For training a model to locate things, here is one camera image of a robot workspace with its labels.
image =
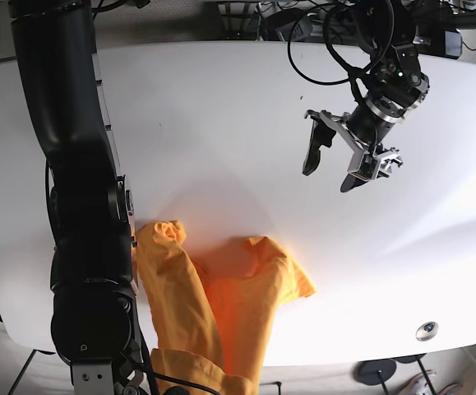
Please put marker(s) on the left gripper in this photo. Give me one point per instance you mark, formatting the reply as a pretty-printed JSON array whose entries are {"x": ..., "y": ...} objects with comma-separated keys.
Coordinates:
[{"x": 363, "y": 131}]

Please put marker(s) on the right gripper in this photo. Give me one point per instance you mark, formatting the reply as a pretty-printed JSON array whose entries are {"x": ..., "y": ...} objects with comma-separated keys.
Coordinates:
[{"x": 130, "y": 384}]

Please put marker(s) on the orange T-shirt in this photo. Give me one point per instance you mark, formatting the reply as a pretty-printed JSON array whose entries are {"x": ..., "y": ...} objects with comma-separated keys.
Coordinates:
[{"x": 214, "y": 330}]

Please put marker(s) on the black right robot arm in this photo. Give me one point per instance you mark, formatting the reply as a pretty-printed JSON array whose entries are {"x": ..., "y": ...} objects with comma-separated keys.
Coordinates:
[{"x": 94, "y": 327}]

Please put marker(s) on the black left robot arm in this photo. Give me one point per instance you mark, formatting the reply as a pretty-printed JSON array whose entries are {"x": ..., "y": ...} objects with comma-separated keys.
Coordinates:
[{"x": 389, "y": 87}]

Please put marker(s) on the right black floor stand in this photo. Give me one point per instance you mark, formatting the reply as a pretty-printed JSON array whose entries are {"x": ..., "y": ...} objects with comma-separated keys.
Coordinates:
[{"x": 417, "y": 360}]

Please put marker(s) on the black floor stand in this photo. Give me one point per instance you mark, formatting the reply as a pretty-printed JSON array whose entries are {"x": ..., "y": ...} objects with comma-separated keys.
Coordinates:
[
  {"x": 417, "y": 360},
  {"x": 375, "y": 372}
]

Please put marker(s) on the left black floor stand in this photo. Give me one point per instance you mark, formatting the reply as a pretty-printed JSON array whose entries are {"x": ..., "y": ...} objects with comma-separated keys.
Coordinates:
[{"x": 375, "y": 372}]

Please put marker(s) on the white orange shoe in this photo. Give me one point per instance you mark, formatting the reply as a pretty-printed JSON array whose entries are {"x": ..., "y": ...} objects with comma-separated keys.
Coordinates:
[
  {"x": 416, "y": 386},
  {"x": 451, "y": 389}
]

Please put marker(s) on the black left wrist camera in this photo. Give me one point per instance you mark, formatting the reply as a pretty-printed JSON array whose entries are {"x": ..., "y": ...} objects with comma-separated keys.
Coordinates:
[{"x": 321, "y": 135}]

